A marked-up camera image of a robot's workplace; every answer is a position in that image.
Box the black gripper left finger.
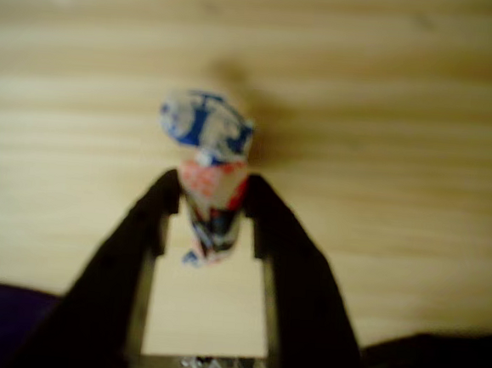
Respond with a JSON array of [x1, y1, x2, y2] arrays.
[[5, 156, 185, 368]]

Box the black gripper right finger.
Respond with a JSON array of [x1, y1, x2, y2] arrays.
[[230, 172, 391, 368]]

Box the dark purple object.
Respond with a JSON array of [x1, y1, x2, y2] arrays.
[[0, 282, 65, 368]]

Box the blue white red candy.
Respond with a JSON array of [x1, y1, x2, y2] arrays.
[[144, 85, 259, 271]]

